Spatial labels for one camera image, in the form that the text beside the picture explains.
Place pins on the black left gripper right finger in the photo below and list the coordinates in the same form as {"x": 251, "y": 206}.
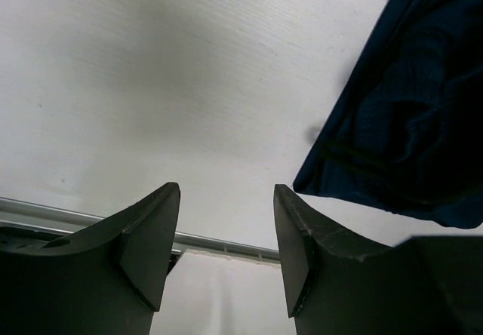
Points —
{"x": 339, "y": 282}

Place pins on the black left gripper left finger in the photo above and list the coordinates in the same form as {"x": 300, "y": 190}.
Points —
{"x": 105, "y": 279}

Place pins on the navy blue shorts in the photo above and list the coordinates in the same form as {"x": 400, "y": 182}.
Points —
{"x": 405, "y": 135}

